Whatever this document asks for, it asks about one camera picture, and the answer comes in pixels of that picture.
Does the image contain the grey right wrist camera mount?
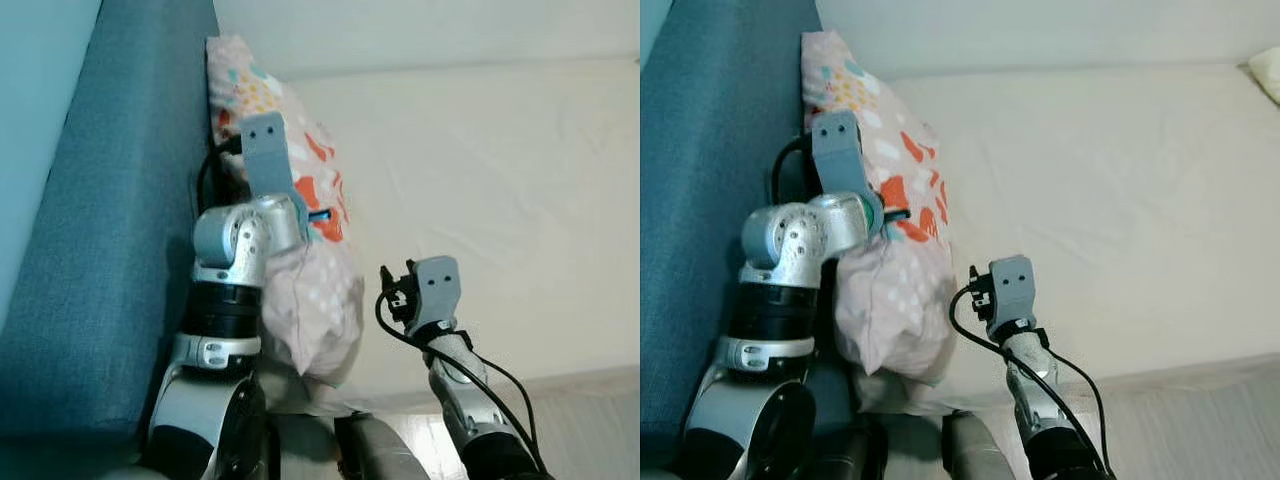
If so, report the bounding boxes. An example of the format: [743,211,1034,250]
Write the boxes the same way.
[414,256,462,326]
[988,255,1037,326]

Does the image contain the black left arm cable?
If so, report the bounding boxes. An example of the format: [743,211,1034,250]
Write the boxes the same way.
[195,135,246,216]
[770,133,816,206]

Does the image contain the silver robot right leg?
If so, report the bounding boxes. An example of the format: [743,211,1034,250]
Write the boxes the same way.
[940,410,1016,480]
[335,410,426,480]

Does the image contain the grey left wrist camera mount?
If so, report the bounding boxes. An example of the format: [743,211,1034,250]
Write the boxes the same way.
[810,110,867,198]
[240,112,301,201]

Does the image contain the silver robot left leg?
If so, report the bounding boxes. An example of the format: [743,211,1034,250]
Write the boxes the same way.
[800,415,891,480]

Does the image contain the silver robot leg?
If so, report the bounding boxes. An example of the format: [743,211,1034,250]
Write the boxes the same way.
[940,410,1016,480]
[335,410,426,480]
[800,415,891,480]

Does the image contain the cream cartoon print quilt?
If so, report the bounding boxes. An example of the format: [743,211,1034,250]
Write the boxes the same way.
[1247,45,1280,106]

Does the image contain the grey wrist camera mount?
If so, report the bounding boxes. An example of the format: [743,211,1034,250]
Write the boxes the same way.
[988,255,1037,326]
[810,110,867,198]
[414,256,462,326]
[240,112,301,201]

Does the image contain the beige sheeted bed mattress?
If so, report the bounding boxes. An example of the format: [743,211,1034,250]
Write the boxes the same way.
[215,55,641,416]
[820,60,1280,411]

